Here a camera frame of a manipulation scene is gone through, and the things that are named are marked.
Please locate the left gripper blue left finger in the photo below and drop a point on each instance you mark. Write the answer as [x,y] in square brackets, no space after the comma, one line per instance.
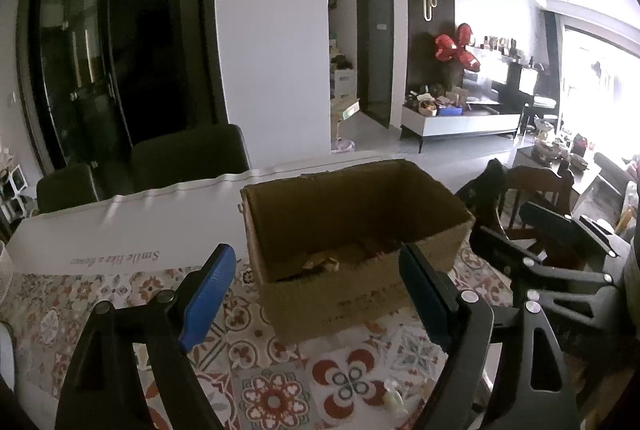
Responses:
[201,294]

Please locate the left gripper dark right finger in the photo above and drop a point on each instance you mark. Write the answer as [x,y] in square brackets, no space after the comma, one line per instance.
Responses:
[431,294]

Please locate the small pale sweet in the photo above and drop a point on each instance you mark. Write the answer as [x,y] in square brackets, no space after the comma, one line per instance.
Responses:
[393,399]

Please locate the orange snack bag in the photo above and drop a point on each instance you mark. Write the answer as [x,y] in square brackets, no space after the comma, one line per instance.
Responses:
[320,264]

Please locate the wooden chair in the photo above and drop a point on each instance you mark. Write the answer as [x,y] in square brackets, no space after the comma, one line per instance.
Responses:
[549,189]

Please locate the black garment on chair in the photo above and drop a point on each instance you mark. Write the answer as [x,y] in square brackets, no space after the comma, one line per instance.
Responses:
[481,195]

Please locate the patterned tile table mat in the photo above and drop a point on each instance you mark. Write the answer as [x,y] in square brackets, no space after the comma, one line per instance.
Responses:
[251,378]

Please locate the brown cardboard box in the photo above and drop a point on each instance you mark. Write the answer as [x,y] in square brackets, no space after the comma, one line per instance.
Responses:
[362,216]

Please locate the dark dining chair right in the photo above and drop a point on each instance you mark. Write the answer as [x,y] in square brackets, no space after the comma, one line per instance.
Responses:
[202,153]

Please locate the dark dining chair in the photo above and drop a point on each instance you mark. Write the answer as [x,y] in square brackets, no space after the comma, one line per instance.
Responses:
[202,153]
[67,188]

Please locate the dark dining chair left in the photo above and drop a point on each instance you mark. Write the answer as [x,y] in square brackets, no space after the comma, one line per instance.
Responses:
[67,188]

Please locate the white tv cabinet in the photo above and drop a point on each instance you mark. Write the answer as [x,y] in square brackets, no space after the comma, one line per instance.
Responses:
[478,120]

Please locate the white plastic basket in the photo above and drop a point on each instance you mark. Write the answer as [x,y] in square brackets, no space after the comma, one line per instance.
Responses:
[6,271]

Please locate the white storage box in hallway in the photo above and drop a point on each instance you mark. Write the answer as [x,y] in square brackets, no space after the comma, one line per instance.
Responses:
[344,82]

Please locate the red balloon flower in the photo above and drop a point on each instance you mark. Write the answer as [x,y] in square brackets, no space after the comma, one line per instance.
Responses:
[448,48]

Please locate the dark glass sliding door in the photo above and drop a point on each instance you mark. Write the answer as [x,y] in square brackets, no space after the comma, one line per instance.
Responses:
[98,77]

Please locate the dark hallway door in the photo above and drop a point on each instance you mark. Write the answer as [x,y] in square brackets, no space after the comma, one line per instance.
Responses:
[375,58]

